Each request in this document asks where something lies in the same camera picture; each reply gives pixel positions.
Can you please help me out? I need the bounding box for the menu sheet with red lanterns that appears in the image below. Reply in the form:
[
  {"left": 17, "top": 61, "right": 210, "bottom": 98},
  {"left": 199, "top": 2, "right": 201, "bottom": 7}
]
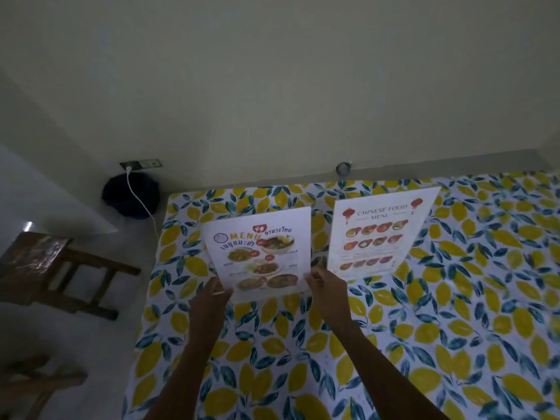
[{"left": 327, "top": 186, "right": 442, "bottom": 281}]

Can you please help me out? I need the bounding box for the menu sheet with blue script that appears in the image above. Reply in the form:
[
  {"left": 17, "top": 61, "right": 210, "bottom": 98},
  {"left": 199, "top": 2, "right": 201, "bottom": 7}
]
[{"left": 201, "top": 206, "right": 312, "bottom": 305}]

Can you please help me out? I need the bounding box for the wooden stool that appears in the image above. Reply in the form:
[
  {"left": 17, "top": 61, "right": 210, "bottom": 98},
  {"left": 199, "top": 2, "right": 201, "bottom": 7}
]
[{"left": 0, "top": 354, "right": 88, "bottom": 420}]

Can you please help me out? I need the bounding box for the person's right hand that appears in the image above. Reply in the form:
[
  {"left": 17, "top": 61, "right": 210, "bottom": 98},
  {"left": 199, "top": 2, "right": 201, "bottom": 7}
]
[{"left": 304, "top": 267, "right": 353, "bottom": 332}]

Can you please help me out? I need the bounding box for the lemon print tablecloth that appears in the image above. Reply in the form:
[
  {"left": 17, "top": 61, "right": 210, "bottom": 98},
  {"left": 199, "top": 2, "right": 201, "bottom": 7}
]
[{"left": 122, "top": 171, "right": 560, "bottom": 420}]

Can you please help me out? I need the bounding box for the person's left forearm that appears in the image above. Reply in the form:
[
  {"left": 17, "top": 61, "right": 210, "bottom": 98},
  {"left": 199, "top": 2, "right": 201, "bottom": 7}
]
[{"left": 144, "top": 339, "right": 221, "bottom": 420}]

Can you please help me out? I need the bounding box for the person's right forearm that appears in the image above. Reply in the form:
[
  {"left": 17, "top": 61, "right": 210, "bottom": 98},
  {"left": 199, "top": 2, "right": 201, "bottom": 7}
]
[{"left": 326, "top": 321, "right": 451, "bottom": 420}]

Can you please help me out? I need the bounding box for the wooden chair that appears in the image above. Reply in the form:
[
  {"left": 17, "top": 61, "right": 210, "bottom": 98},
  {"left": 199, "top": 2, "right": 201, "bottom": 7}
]
[{"left": 0, "top": 232, "right": 141, "bottom": 321}]

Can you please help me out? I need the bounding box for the white charger cable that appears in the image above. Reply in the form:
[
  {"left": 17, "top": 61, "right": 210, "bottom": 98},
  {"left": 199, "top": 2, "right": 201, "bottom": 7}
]
[{"left": 125, "top": 166, "right": 161, "bottom": 241}]

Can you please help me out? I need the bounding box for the wall power outlet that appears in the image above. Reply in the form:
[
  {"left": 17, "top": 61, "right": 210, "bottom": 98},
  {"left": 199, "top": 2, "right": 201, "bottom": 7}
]
[{"left": 119, "top": 158, "right": 163, "bottom": 171}]

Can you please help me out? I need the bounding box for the dark blue bag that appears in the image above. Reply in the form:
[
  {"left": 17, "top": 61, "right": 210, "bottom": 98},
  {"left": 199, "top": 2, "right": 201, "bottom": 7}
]
[{"left": 101, "top": 172, "right": 161, "bottom": 220}]

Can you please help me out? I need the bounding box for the person's left hand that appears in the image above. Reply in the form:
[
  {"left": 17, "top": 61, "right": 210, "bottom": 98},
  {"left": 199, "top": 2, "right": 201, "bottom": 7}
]
[{"left": 188, "top": 276, "right": 234, "bottom": 346}]

